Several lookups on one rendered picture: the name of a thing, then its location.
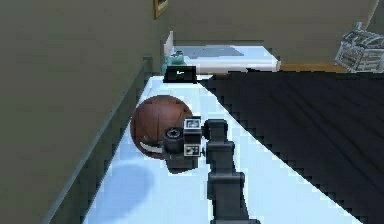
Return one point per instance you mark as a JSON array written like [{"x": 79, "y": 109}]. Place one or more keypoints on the brown basketball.
[{"x": 153, "y": 116}]

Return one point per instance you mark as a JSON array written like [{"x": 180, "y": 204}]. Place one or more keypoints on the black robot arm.
[{"x": 222, "y": 186}]

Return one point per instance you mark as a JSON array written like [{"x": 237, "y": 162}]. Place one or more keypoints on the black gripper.
[{"x": 173, "y": 137}]

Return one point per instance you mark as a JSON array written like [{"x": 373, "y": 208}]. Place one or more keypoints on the grey blanket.
[{"x": 213, "y": 51}]

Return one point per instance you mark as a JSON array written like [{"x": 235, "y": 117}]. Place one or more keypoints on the white bed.
[{"x": 233, "y": 62}]

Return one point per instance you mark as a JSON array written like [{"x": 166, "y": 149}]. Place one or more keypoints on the black box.
[{"x": 180, "y": 74}]

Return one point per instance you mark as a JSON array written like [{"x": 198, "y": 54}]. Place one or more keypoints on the gold framed picture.
[{"x": 159, "y": 7}]

